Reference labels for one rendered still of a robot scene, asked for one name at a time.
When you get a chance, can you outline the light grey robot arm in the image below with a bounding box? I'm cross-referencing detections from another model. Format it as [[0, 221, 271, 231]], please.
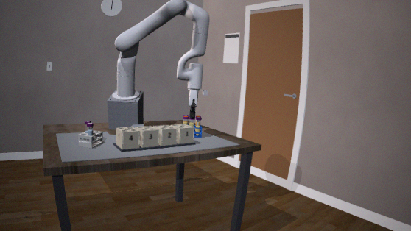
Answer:
[[112, 0, 209, 101]]

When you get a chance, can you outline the grey bench mat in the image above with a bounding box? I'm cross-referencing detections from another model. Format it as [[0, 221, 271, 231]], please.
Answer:
[[56, 131, 240, 163]]

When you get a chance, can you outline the white tube rack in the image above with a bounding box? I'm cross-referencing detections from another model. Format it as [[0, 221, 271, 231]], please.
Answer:
[[78, 130, 103, 149]]

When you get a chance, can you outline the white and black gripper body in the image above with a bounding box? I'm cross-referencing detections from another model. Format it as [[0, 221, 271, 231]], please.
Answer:
[[189, 89, 198, 106]]

